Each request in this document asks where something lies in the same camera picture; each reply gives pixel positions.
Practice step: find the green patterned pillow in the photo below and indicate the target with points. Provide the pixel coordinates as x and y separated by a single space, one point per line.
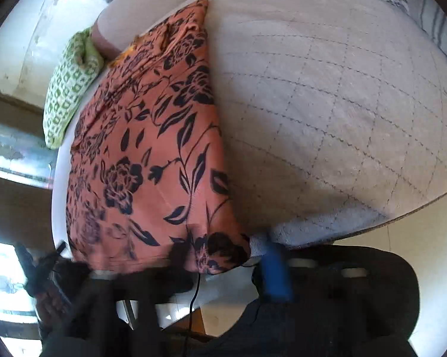
67 89

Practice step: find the person's dark clothing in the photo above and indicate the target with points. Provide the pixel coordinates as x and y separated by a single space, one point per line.
253 334

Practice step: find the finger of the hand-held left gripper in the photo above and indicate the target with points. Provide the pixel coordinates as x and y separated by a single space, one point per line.
37 264

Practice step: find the grey striped cloth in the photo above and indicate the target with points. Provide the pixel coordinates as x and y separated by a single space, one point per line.
413 0

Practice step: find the orange floral cloth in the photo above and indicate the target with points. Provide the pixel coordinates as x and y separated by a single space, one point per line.
152 137

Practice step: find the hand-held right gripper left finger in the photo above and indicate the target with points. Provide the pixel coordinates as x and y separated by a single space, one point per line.
179 264

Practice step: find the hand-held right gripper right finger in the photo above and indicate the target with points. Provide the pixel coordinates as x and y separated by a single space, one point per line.
277 271

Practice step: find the glass window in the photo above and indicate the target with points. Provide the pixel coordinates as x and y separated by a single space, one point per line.
15 148

